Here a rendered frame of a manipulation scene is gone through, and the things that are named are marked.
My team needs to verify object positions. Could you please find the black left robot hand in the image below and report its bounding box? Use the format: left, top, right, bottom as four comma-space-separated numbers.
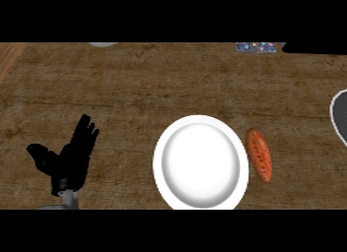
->
26, 113, 101, 198

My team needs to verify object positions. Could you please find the white oval plate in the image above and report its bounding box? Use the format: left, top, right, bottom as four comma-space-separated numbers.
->
151, 114, 251, 211

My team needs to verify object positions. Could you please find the pale grey round object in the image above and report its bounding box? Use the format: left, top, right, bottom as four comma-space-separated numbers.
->
88, 41, 120, 48

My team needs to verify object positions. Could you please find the orange carrot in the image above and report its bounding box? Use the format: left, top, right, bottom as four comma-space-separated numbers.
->
244, 127, 274, 185

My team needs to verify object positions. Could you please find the blue patterned box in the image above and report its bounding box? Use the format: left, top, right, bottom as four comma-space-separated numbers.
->
234, 41, 278, 54

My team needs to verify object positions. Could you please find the black appliance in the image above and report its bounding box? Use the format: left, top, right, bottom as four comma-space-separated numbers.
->
281, 41, 347, 56

